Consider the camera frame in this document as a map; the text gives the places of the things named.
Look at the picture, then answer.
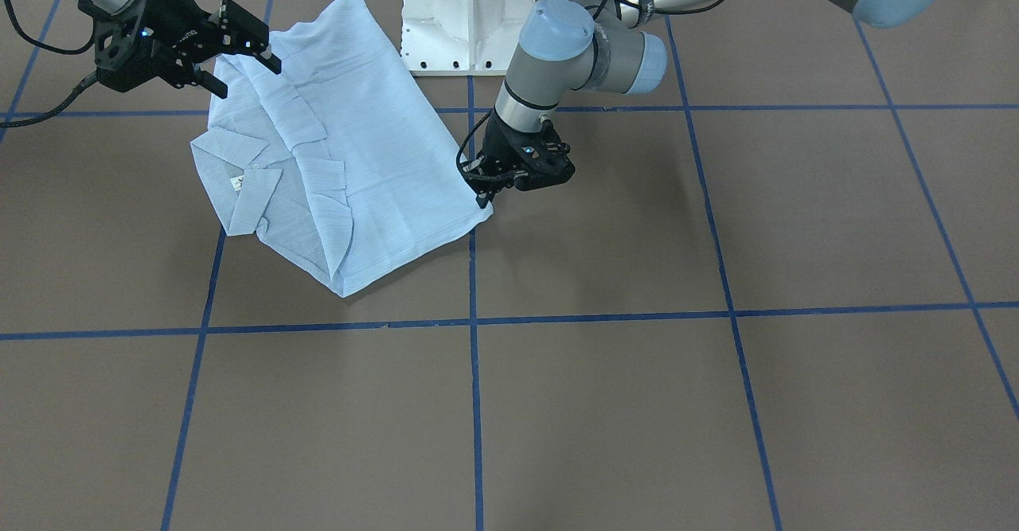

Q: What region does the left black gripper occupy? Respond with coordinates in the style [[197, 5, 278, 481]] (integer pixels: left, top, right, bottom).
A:
[[461, 109, 576, 209]]

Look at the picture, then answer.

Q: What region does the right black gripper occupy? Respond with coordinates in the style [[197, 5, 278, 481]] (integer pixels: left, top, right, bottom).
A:
[[77, 0, 283, 100]]

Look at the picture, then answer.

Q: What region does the light blue button-up shirt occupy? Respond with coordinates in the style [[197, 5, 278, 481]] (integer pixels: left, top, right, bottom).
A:
[[190, 0, 492, 298]]

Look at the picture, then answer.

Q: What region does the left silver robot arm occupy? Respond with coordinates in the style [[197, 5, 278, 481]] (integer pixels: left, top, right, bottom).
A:
[[455, 0, 935, 209]]

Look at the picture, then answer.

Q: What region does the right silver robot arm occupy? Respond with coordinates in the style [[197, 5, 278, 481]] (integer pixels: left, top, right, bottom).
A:
[[69, 0, 283, 100]]

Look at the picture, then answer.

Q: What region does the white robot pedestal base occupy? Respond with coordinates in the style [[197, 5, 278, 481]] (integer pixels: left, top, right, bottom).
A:
[[400, 0, 535, 76]]

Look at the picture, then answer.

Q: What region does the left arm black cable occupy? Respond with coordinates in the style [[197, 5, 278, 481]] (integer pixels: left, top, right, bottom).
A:
[[455, 0, 733, 174]]

